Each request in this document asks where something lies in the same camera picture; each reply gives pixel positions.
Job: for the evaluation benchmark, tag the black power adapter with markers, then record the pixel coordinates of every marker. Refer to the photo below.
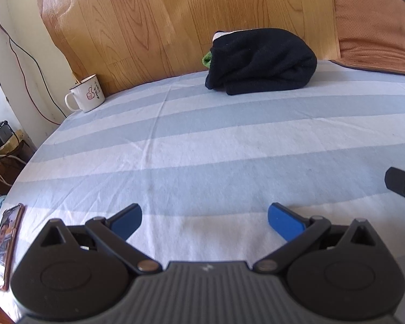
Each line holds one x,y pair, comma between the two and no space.
3,133

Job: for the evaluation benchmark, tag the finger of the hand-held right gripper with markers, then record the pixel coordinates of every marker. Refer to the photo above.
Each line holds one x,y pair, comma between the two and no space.
400,180

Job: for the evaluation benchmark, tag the wood-grain wall sheet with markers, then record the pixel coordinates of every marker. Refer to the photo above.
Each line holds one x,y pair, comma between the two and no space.
155,23

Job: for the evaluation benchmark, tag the brown mesh seat cushion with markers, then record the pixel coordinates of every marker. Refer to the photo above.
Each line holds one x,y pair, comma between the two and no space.
371,23

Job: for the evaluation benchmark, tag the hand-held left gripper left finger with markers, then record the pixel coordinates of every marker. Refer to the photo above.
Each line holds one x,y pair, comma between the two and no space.
128,221

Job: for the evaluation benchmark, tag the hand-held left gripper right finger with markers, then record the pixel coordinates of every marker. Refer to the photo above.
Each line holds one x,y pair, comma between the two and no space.
283,221

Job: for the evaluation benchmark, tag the black and green knit sweater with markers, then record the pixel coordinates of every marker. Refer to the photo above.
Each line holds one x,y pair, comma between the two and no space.
263,64

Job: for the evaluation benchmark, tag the blue white striped bedsheet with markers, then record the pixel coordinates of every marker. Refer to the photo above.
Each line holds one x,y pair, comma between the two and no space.
222,141

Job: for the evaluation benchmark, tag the white enamel mug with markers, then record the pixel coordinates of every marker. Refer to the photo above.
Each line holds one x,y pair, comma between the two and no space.
87,94

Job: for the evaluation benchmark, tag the smartphone in pink case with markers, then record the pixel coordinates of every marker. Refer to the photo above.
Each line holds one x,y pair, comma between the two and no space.
5,246

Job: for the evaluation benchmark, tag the wooden side table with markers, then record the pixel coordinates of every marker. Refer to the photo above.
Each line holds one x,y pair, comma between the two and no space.
10,165

